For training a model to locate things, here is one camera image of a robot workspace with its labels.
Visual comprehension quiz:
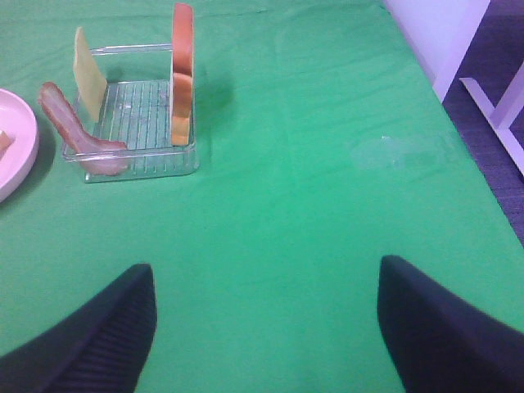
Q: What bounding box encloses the white furniture frame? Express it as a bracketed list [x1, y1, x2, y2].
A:
[385, 1, 523, 171]

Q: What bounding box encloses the bread slice from box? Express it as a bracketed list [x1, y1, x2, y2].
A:
[171, 2, 194, 146]
[0, 130, 13, 153]

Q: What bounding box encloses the pink round plate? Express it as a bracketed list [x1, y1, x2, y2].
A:
[1, 88, 39, 201]

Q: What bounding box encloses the bacon strip from box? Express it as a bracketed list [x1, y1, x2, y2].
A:
[38, 82, 128, 176]

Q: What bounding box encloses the green tablecloth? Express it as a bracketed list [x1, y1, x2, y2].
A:
[1, 1, 523, 392]

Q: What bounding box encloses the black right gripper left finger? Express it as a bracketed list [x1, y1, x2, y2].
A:
[1, 264, 157, 392]

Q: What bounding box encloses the yellow cheese slice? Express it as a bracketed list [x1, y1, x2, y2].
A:
[73, 26, 107, 122]

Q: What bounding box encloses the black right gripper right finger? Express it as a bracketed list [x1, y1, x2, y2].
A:
[377, 255, 523, 392]

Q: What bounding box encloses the clear plastic box right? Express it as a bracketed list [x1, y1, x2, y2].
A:
[61, 43, 199, 183]

